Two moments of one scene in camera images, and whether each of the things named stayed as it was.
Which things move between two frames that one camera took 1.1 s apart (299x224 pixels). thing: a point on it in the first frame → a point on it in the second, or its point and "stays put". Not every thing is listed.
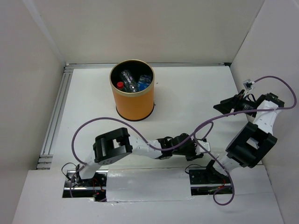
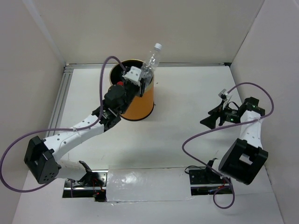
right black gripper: (226, 105) → (210, 121)
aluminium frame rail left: (45, 160) stays put
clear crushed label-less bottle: (219, 155) → (147, 70)
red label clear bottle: (120, 85) stays put
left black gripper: (192, 157) → (142, 85)
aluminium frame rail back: (189, 64) stays put
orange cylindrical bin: (136, 105) stays put
